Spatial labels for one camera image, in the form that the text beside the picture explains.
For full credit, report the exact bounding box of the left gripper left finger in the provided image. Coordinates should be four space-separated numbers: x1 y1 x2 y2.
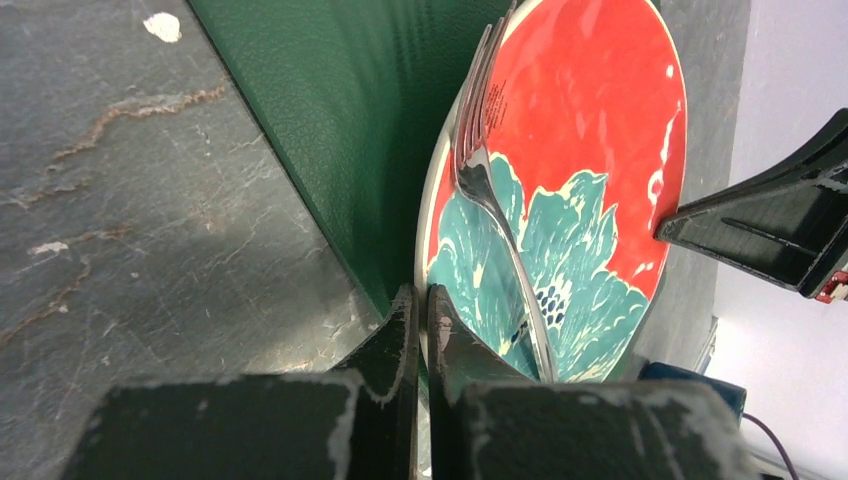
63 285 419 479

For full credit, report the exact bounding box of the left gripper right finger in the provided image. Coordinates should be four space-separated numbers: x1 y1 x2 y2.
426 285 759 479

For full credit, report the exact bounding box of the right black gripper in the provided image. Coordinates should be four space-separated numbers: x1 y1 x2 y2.
654 109 848 304

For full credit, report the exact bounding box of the red teal floral plate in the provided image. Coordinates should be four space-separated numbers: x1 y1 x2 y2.
414 0 689 386

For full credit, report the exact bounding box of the green rectangular placemat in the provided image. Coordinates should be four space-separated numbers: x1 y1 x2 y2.
191 1 508 315

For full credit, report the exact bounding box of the dark blue mug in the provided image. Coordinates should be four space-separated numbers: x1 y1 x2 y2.
637 362 747 425

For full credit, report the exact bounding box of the silver metal fork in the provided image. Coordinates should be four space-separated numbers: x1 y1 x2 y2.
451 1 557 383

